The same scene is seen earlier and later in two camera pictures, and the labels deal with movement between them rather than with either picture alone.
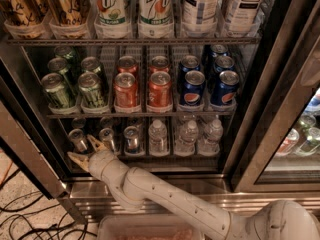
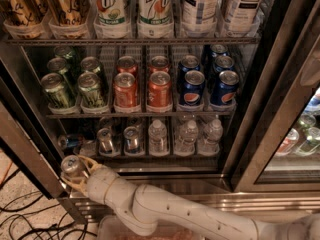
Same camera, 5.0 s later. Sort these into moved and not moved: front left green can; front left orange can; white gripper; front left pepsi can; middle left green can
Moved: white gripper
Not moved: middle left green can; front left green can; front left orange can; front left pepsi can
